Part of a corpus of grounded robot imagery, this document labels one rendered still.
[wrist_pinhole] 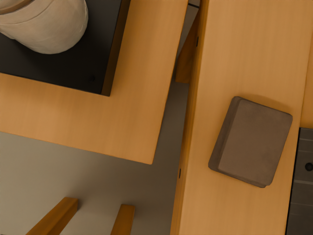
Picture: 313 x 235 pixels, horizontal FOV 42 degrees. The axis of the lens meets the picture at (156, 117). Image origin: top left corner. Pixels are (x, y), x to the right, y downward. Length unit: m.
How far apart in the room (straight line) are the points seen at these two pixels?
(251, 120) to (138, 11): 0.22
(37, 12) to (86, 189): 1.16
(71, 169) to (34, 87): 0.89
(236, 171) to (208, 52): 0.16
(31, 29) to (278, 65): 0.31
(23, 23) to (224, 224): 0.35
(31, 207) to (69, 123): 0.96
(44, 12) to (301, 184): 0.38
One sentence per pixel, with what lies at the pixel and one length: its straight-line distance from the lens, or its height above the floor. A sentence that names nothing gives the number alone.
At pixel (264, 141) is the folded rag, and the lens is 0.52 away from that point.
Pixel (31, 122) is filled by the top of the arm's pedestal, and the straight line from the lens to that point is 0.61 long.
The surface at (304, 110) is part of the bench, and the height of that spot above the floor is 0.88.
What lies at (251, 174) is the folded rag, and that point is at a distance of 0.52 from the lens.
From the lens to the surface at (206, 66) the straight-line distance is 0.54.
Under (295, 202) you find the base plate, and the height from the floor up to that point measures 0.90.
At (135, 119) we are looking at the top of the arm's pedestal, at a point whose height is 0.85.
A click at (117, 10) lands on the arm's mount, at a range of 0.51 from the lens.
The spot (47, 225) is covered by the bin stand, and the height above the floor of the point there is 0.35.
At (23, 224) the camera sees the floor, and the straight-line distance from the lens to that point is 1.56.
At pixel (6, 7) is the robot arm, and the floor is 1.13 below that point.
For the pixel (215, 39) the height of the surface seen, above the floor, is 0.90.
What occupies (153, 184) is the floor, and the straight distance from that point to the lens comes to 1.45.
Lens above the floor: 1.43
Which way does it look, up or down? 89 degrees down
